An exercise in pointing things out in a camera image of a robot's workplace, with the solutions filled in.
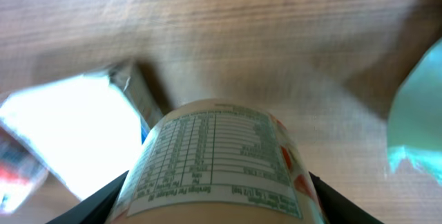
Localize green lid spice jar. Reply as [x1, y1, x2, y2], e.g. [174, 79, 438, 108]
[106, 100, 327, 223]

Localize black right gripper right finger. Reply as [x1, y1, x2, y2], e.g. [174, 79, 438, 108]
[309, 173, 383, 224]

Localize mint green tissue pack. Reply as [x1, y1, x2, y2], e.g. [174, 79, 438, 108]
[387, 40, 441, 184]

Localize white cardboard box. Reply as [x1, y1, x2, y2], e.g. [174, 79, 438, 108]
[1, 61, 162, 200]

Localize red white tissue pack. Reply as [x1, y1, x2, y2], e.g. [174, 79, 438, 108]
[1, 128, 49, 215]

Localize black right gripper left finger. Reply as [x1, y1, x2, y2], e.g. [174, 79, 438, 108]
[47, 171, 128, 224]

